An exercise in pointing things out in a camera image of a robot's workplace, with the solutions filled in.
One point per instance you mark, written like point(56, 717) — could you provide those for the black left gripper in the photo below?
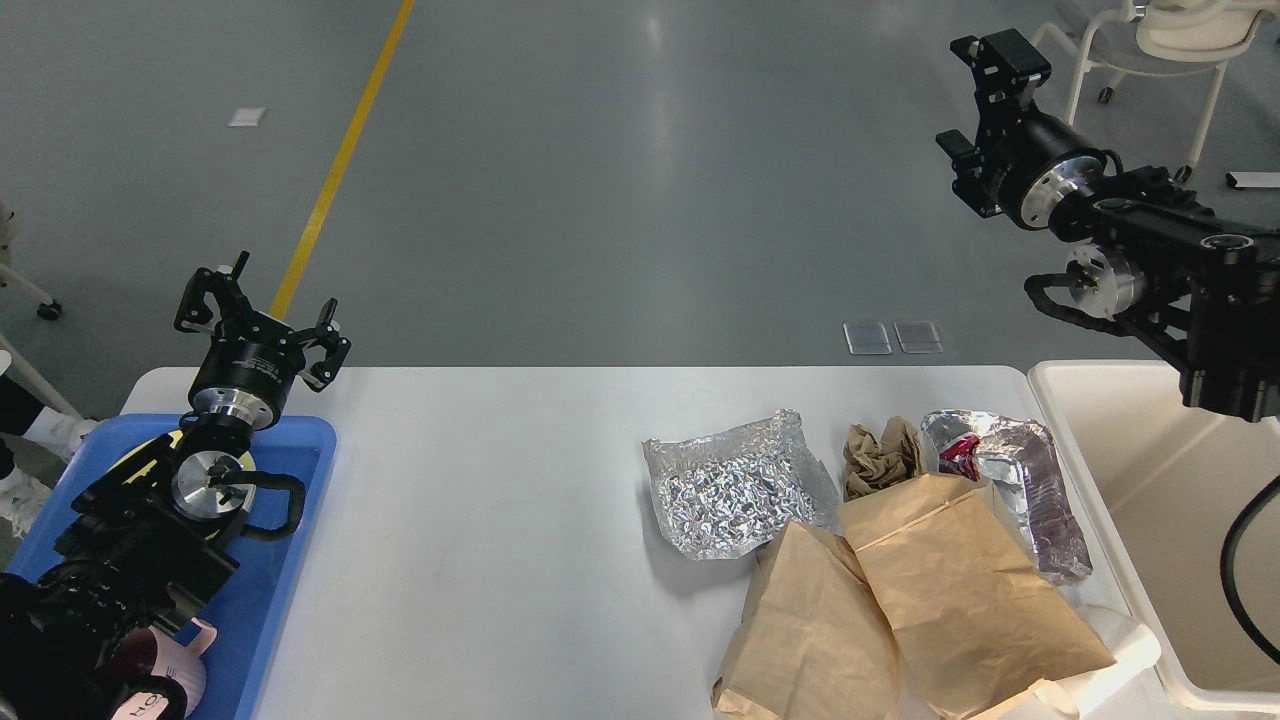
point(251, 381)

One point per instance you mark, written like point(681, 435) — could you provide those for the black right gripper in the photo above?
point(1041, 160)

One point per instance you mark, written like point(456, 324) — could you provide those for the brown paper bag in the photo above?
point(813, 642)
point(978, 629)

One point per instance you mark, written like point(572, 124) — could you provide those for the yellow plastic plate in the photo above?
point(200, 483)

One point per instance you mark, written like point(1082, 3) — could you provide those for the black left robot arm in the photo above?
point(150, 541)

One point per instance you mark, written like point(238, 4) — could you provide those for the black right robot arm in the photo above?
point(1198, 290)

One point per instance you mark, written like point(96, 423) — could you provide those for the white wheeled chair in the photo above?
point(1154, 39)

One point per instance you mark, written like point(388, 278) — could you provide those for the right clear floor plate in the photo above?
point(918, 337)

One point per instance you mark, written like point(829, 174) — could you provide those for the clear floor plate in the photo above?
point(867, 339)
point(918, 337)

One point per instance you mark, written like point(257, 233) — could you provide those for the left clear floor plate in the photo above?
point(867, 339)

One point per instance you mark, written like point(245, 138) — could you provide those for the person in black clothes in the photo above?
point(24, 415)

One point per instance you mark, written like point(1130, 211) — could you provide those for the white bar on floor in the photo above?
point(1240, 180)

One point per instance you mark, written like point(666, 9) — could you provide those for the blue plastic tray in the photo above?
point(249, 611)

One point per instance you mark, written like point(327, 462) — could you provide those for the crumpled brown paper ball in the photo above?
point(874, 463)

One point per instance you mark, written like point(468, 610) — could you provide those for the beige plastic bin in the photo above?
point(1166, 481)

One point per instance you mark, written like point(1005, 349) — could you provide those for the crumpled aluminium foil sheet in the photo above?
point(720, 497)

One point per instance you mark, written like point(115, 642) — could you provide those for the white paper cup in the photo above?
point(1135, 648)

